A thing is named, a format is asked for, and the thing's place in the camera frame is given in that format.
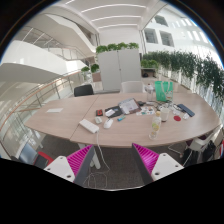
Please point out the red round lid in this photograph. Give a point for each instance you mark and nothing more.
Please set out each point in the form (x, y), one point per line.
(177, 118)

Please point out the black office chair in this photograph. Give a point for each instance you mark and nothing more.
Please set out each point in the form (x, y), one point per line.
(83, 90)

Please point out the black smartphone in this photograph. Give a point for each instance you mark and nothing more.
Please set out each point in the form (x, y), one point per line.
(186, 109)

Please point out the red and black chair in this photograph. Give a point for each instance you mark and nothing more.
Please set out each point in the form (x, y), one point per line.
(30, 156)

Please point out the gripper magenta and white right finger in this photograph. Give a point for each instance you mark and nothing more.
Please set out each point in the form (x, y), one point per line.
(153, 166)

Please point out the white paper cup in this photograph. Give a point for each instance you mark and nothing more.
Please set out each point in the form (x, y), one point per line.
(164, 114)

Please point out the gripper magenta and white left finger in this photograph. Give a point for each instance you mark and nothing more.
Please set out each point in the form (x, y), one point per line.
(73, 167)

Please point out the green tote bag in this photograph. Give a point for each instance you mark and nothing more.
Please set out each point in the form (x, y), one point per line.
(164, 90)

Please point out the white storage cabinet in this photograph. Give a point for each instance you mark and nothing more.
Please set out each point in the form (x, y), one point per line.
(119, 66)

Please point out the clear glass jar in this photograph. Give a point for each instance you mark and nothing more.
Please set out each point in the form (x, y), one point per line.
(150, 90)

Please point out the clear plastic water bottle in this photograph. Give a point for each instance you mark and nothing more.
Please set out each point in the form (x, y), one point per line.
(155, 127)

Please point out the white keyboard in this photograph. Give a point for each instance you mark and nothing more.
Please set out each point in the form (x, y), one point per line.
(89, 126)

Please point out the white paper sheet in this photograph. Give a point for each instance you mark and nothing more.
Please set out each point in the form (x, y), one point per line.
(55, 110)

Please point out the white computer mouse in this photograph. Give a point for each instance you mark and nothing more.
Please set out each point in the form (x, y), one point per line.
(108, 123)

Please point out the black wallet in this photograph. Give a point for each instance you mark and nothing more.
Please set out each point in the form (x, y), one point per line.
(113, 112)

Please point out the white chair at right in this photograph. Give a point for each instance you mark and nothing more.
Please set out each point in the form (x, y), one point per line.
(199, 145)

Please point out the red and black small device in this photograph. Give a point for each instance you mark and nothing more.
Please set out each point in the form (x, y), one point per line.
(99, 112)

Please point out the blue marker pen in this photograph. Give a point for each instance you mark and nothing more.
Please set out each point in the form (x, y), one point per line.
(121, 118)

